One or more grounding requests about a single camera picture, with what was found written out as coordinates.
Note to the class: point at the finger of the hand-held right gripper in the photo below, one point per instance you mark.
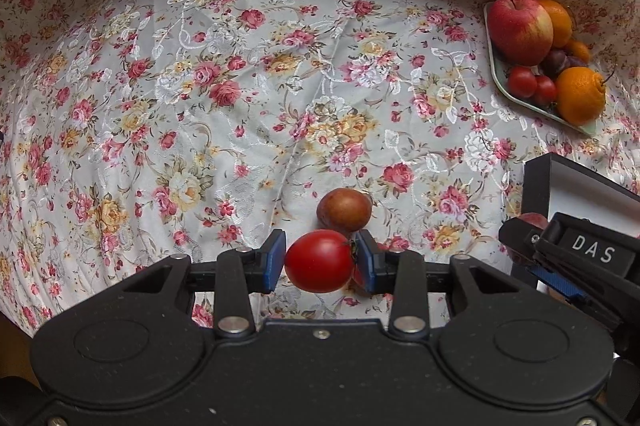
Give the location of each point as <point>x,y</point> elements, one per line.
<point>517,238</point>
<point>557,283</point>

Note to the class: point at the large orange with stem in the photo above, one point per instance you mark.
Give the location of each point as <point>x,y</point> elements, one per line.
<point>580,96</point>

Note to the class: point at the floral tablecloth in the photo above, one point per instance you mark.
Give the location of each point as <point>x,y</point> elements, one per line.
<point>225,106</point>

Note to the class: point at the red apple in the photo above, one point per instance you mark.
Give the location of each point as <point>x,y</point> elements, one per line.
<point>520,29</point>

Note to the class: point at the black box with white inside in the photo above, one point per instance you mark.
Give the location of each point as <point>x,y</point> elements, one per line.
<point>575,191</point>

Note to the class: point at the pale green plate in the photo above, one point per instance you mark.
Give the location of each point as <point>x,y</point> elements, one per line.
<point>500,71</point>

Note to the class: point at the round orange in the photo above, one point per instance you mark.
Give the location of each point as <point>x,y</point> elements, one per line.
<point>559,21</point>

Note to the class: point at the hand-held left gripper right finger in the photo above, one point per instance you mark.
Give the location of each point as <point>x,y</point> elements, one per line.
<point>367,261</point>

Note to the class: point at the small orange tangerine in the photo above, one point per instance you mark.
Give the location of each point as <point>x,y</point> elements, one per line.
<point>579,50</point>

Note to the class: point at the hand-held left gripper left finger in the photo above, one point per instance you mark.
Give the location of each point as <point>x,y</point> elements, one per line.
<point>274,261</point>

